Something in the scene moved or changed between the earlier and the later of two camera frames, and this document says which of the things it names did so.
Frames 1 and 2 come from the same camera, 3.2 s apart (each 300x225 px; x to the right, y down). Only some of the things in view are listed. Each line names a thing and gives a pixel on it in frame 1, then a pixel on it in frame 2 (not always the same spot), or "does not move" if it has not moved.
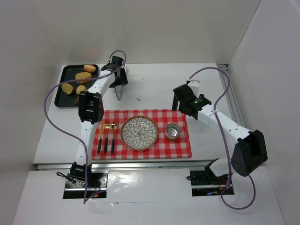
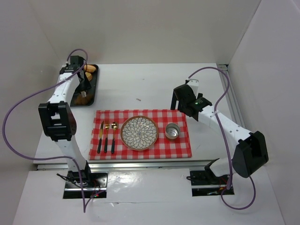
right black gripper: [176, 99] does not move
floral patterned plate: [139, 132] does not move
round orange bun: [89, 68] does not move
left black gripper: [120, 79] to [82, 82]
